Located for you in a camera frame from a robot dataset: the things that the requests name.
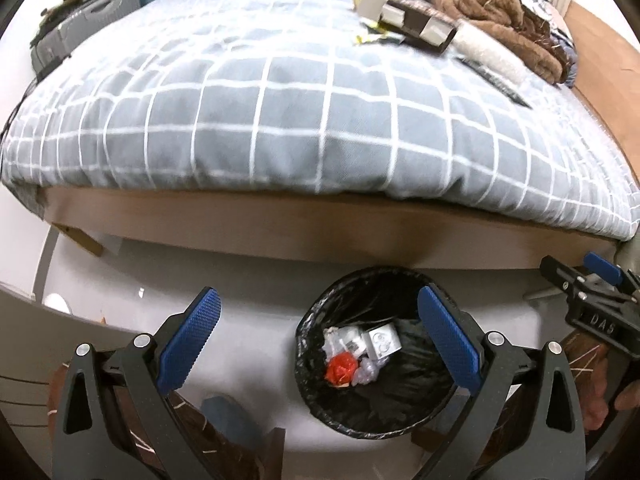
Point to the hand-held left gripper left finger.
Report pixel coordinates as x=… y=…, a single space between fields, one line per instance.
x=192 y=330

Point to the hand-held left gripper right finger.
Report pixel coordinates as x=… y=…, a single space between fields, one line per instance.
x=447 y=335

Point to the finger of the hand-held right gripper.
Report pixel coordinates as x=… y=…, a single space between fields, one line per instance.
x=565 y=277
x=605 y=267

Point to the small white box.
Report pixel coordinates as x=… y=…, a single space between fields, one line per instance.
x=385 y=342

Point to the trash bin with black liner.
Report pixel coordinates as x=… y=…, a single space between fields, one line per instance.
x=400 y=400

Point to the clear plastic bag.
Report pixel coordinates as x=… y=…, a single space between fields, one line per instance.
x=367 y=372

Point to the translucent zip bag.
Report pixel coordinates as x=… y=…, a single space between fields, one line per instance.
x=350 y=340

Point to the red plastic bag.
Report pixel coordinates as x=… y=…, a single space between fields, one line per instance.
x=340 y=370

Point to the black card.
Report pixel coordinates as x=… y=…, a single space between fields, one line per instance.
x=500 y=85

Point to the brown snack box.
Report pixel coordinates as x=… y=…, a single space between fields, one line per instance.
x=417 y=17

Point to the yellow and white wrapper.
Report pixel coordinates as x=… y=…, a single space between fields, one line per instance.
x=372 y=35

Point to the small white wrapper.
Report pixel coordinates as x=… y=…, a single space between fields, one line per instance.
x=370 y=7

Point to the person's right hand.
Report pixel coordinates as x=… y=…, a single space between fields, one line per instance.
x=597 y=405

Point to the blue slipper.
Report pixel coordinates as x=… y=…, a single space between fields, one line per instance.
x=225 y=410

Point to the white furniture panel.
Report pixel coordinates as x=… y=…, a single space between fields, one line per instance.
x=25 y=335

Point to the wooden headboard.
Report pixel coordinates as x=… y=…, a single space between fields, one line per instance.
x=610 y=70

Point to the patterned pillow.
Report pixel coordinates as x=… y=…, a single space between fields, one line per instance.
x=537 y=2

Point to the brown fleece blanket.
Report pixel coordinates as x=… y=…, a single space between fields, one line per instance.
x=490 y=5

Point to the grey suitcase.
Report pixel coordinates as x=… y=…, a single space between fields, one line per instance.
x=85 y=20

